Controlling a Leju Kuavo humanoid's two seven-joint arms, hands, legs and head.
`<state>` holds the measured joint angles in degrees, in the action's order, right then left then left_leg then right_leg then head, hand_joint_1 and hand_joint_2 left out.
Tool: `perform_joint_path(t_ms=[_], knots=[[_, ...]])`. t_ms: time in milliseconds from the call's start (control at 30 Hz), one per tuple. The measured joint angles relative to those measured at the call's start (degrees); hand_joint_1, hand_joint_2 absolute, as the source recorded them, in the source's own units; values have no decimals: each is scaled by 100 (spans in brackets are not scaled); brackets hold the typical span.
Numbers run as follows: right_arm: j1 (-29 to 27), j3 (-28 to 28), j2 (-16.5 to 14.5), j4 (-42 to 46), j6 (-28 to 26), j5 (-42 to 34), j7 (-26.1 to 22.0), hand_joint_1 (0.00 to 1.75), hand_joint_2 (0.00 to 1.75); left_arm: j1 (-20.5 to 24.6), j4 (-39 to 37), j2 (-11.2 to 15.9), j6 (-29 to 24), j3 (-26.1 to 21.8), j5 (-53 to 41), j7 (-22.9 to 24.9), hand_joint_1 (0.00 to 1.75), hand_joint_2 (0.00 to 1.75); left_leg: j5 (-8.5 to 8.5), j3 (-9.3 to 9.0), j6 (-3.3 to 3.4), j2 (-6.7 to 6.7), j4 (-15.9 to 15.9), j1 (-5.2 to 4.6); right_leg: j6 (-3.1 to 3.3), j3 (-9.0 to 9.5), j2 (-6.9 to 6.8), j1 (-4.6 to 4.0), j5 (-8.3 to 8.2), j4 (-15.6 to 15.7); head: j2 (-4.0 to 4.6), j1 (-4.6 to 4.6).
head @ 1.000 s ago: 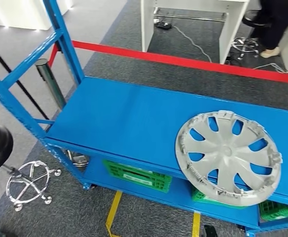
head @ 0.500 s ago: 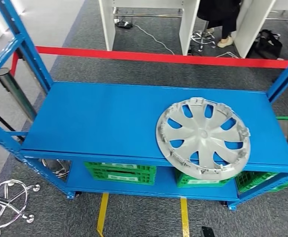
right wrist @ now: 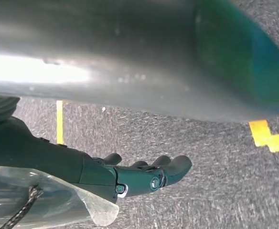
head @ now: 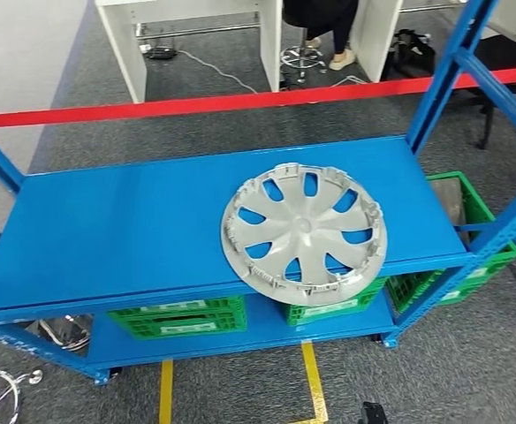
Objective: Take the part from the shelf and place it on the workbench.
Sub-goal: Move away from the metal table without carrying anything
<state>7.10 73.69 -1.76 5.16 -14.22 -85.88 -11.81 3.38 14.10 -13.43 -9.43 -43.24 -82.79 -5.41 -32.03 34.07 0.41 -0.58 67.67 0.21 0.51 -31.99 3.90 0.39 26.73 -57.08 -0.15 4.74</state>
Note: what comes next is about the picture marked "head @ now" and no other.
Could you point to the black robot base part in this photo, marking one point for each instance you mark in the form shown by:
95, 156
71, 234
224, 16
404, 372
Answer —
373, 414

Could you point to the grey wheel hubcap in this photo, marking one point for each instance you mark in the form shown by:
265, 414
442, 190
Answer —
304, 228

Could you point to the red barrier tape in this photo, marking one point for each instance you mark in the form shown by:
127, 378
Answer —
196, 105

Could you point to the black stool chrome base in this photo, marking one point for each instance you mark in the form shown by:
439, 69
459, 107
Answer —
302, 57
6, 380

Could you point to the yellow floor tape square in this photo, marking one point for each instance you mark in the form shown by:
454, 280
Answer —
313, 380

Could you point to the black router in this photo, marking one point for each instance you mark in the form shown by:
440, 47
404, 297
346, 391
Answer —
161, 52

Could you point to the person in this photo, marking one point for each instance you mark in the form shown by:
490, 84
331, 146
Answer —
324, 14

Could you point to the white desk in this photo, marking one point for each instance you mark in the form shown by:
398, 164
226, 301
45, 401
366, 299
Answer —
373, 35
125, 47

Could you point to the black bag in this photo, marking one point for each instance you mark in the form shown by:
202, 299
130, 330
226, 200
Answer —
410, 52

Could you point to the chrome barrier stanchion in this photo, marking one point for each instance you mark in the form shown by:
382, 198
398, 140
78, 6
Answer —
65, 333

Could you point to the black office chair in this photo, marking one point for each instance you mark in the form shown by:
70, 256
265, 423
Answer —
505, 52

